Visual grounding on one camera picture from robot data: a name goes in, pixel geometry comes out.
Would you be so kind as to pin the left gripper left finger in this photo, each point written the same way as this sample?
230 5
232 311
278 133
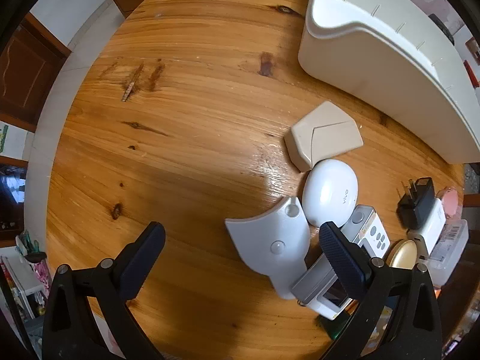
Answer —
69 328

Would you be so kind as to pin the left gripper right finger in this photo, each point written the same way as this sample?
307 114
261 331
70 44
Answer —
413 330

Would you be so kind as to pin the white rectangular gadget box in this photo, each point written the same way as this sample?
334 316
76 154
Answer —
320 288

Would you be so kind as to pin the clear plastic card box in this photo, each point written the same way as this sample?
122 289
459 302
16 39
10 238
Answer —
447 251

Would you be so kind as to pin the gold round compact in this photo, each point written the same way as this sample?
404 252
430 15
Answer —
403 255

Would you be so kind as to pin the white charger block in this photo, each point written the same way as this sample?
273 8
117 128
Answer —
428 234

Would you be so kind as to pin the pink round object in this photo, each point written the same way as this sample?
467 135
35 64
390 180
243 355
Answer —
450 201

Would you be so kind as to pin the black power adapter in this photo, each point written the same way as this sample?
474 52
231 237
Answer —
416 203

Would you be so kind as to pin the white curved plastic piece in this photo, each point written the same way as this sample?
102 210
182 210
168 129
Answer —
274 243

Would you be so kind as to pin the beige angular box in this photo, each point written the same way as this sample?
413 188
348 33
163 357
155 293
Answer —
325 132

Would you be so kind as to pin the brown wooden door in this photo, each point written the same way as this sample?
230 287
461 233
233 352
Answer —
30 64

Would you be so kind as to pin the white plastic storage bin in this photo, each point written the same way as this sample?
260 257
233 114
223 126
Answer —
391 55

